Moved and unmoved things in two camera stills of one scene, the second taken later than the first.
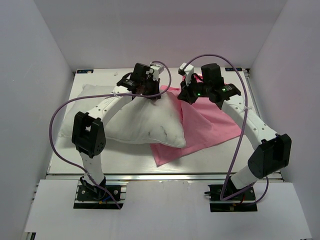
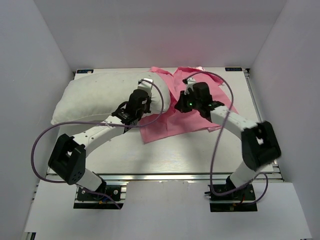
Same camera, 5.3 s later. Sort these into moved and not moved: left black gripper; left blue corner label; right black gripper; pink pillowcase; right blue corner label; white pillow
Moved: left black gripper; pink pillowcase; right black gripper; white pillow
Not moved: right blue corner label; left blue corner label
